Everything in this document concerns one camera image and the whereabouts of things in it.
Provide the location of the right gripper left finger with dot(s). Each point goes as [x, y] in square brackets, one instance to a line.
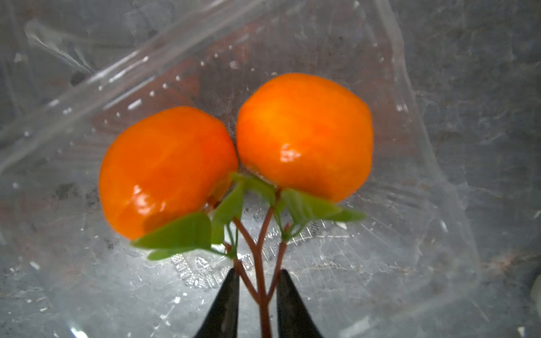
[222, 318]

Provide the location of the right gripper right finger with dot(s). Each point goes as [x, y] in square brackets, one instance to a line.
[294, 319]

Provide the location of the leafy twin oranges container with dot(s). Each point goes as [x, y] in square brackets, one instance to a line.
[178, 181]

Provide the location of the clear clamshell container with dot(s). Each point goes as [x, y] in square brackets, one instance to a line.
[81, 72]

